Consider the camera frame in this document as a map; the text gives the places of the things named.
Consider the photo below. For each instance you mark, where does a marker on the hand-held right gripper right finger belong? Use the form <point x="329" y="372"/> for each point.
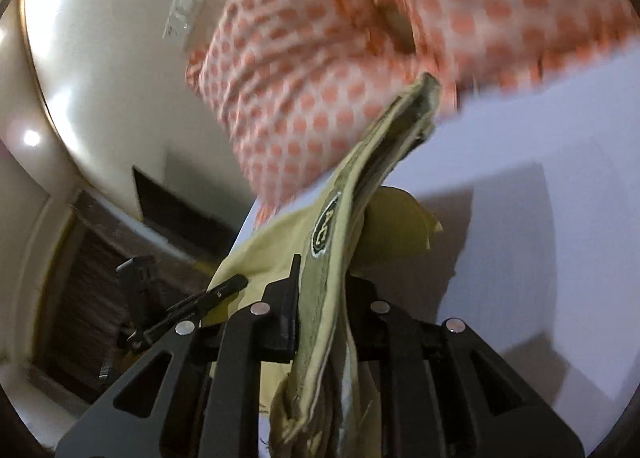
<point x="367" y="323"/>

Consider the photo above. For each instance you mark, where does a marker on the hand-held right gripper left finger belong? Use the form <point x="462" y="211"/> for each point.
<point x="286" y="320"/>

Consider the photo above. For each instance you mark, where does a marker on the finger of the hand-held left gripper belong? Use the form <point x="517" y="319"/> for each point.
<point x="210" y="299"/>

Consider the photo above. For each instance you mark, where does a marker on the yellow-green pants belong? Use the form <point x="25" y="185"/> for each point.
<point x="330" y="258"/>

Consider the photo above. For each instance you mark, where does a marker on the brown wooden door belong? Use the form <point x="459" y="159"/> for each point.
<point x="85" y="303"/>

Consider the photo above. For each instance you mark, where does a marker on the dark wooden panel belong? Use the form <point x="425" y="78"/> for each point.
<point x="185" y="213"/>

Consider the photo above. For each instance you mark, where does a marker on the white bed sheet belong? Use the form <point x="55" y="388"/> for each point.
<point x="525" y="218"/>

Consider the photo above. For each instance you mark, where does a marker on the orange dotted white pillow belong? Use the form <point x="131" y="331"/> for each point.
<point x="500" y="3"/>
<point x="295" y="88"/>

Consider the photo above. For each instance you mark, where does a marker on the white wall switch plate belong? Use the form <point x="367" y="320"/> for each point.
<point x="181" y="13"/>

